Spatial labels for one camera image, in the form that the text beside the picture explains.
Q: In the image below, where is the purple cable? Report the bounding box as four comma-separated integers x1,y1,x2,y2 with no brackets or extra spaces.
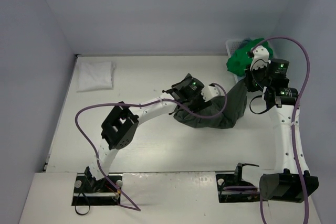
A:
75,82,228,211
223,36,311,224

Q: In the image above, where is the white t shirt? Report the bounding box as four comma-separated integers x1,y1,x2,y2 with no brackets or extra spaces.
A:
77,61,116,92

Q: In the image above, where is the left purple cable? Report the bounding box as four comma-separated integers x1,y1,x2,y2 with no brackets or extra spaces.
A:
75,82,228,211

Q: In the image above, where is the grey green t shirt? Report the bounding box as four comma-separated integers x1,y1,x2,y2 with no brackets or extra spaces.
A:
174,81,247,129

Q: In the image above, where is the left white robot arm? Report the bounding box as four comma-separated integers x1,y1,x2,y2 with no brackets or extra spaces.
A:
85,74,217,193

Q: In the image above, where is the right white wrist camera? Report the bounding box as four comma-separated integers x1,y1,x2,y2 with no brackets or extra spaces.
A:
249,46,270,71

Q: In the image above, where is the black thin looped cable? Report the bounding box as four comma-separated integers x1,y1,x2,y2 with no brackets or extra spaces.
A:
73,192,91,216

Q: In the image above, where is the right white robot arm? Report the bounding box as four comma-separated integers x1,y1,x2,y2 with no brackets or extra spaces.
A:
232,59,319,203

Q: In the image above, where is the white laundry basket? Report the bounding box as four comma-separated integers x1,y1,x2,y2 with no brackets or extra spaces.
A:
225,38,251,83

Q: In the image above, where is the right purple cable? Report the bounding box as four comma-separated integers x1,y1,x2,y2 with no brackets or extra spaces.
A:
223,36,311,224

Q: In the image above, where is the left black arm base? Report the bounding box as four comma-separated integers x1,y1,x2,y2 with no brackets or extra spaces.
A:
71,174,121,206

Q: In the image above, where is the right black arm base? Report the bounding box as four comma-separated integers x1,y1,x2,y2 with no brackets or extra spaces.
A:
215,163,260,204

